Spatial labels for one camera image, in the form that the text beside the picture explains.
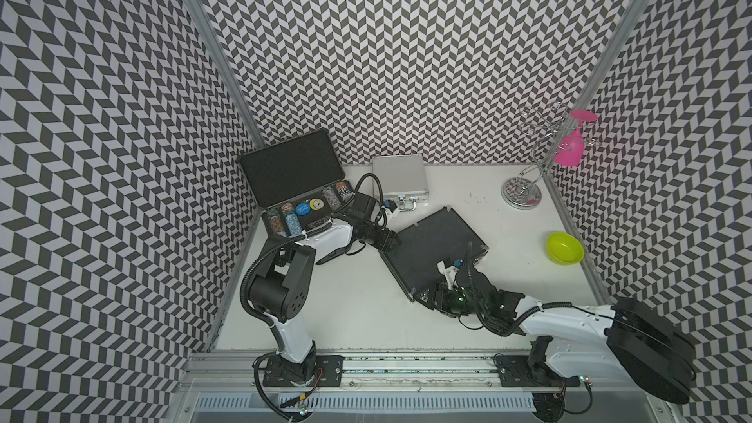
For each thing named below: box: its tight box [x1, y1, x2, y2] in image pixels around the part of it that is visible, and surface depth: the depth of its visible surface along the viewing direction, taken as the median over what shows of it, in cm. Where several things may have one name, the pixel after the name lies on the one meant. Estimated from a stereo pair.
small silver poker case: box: [372, 154, 429, 211], surface depth 107 cm
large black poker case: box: [237, 129, 355, 238], surface depth 104 cm
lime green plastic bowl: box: [545, 231, 585, 266], surface depth 95 cm
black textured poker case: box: [377, 205, 489, 300], surface depth 93 cm
